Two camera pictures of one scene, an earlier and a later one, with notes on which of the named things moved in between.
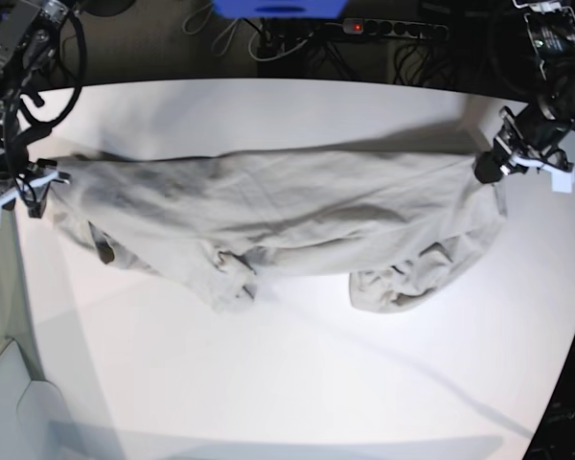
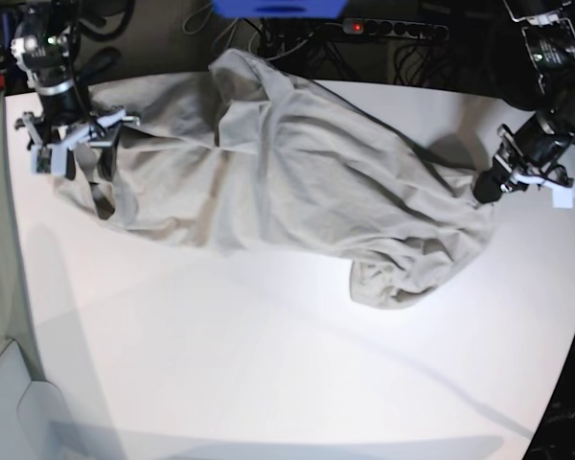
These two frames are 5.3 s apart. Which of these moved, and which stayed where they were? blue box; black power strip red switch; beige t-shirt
Moved: beige t-shirt
Stayed: black power strip red switch; blue box
